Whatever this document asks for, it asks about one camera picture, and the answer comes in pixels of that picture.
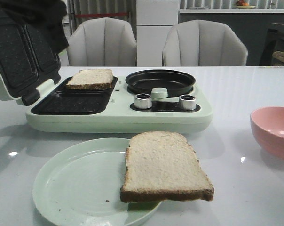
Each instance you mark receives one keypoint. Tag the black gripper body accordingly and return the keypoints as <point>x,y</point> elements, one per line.
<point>44,15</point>

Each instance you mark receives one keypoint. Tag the green breakfast maker lid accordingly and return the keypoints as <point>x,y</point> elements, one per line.
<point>26,61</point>

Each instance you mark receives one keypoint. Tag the bread slice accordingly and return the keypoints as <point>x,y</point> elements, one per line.
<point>91,79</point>
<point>162,165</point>

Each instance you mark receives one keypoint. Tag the pink bowl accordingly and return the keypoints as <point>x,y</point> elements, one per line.
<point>267,125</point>

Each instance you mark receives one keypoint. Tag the green breakfast maker base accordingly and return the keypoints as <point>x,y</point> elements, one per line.
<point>113,111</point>

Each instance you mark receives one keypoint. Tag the left grey chair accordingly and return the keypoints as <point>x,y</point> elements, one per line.
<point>102,42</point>

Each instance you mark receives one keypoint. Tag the grey chair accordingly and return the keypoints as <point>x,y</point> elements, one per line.
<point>203,43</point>
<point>102,42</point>

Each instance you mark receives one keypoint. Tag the white refrigerator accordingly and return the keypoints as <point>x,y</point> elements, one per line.
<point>154,19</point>

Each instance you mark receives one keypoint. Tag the left silver control knob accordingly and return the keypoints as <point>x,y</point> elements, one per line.
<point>143,101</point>

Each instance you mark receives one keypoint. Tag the silver control knob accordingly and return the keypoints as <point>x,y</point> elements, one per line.
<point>143,101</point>
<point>187,102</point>

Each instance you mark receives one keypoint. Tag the black round frying pan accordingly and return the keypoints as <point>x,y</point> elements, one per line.
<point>177,83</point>

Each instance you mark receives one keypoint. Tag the right grey chair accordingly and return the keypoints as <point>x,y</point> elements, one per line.
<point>203,43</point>

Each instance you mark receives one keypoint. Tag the right silver control knob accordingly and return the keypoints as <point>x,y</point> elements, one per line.
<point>187,102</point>

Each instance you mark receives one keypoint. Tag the light green plate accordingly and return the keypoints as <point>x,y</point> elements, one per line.
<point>80,186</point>

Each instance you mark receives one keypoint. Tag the fruit plate on counter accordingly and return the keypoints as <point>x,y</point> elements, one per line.
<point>242,4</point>

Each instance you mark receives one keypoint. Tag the grey counter with white top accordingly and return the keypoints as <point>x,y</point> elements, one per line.
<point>250,25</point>

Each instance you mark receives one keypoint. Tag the dark washing machine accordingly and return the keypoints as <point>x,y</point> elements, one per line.
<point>274,42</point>

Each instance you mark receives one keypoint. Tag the green pan handle knob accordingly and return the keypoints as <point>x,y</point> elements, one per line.
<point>159,93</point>

